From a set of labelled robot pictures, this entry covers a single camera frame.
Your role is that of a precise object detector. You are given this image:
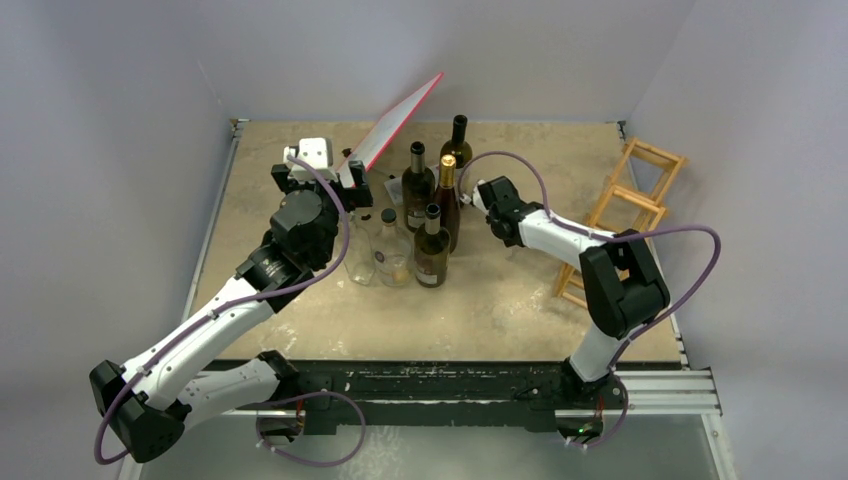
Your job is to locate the black wire whiteboard stand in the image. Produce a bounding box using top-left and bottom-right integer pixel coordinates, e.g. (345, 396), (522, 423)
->
(342, 148), (398, 218)

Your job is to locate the empty clear glass bottle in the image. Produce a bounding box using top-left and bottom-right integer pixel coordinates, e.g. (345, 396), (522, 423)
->
(344, 213), (375, 286)

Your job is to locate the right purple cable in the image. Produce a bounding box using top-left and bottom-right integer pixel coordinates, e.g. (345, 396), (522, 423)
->
(457, 150), (723, 452)

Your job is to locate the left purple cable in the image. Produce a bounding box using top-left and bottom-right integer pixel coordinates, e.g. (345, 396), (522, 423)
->
(93, 156), (369, 469)

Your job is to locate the pink framed whiteboard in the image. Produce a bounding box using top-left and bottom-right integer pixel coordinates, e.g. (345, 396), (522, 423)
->
(337, 72), (444, 186)

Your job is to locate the red wine bottle gold cap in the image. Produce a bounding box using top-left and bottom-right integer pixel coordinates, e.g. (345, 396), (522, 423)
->
(433, 154), (460, 253)

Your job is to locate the aluminium table edge rail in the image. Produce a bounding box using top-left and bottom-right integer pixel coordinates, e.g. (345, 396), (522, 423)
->
(180, 118), (250, 323)

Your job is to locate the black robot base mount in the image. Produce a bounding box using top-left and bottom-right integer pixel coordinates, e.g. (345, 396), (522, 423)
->
(271, 360), (626, 437)

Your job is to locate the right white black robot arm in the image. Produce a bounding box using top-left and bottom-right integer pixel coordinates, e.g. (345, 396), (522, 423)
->
(472, 176), (670, 407)

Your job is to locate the green wine bottle bottom row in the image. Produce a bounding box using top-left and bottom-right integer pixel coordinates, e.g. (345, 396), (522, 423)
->
(413, 203), (451, 288)

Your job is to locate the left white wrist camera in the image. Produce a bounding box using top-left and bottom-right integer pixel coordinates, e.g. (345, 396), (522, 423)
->
(283, 137), (337, 182)

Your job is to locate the wooden wine rack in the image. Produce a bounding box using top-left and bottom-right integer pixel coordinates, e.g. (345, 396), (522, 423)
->
(553, 137), (689, 311)

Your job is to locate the purple cable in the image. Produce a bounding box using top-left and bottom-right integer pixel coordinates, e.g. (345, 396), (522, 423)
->
(457, 150), (723, 452)
(93, 156), (369, 469)

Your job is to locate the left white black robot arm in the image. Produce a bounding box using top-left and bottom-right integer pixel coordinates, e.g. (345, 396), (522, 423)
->
(89, 156), (373, 465)

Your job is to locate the clear white-label wine bottle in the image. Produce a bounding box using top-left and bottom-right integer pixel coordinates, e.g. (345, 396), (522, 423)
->
(372, 208), (412, 287)

